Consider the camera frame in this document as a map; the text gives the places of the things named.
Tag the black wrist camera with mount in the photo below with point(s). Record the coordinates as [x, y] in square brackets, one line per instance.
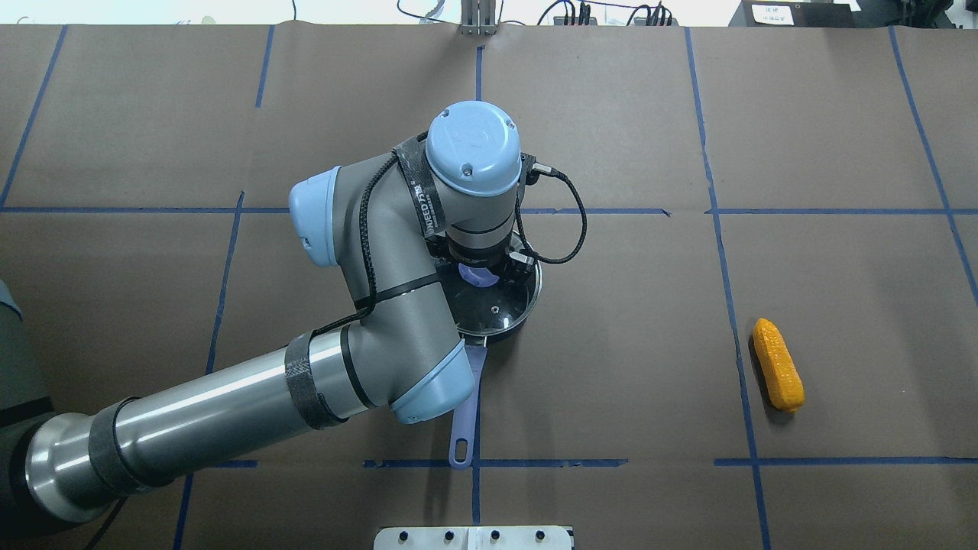
[531, 170]

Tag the yellow corn cob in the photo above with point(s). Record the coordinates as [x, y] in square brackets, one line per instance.
[783, 383]

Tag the black power strip with plugs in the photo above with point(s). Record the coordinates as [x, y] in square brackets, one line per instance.
[609, 14]

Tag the white mounting plate with bolts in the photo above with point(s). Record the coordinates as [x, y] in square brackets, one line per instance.
[476, 537]

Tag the black box with white label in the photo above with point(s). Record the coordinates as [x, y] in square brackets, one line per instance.
[792, 14]

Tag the black pot with purple handle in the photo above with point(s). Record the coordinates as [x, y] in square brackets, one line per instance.
[465, 415]

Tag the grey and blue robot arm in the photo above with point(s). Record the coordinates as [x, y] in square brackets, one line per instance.
[460, 179]

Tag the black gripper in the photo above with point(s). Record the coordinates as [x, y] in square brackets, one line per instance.
[471, 259]

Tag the aluminium frame post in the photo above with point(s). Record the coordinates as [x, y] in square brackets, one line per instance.
[478, 18]

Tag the glass lid with purple knob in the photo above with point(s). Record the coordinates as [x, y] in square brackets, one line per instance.
[482, 307]

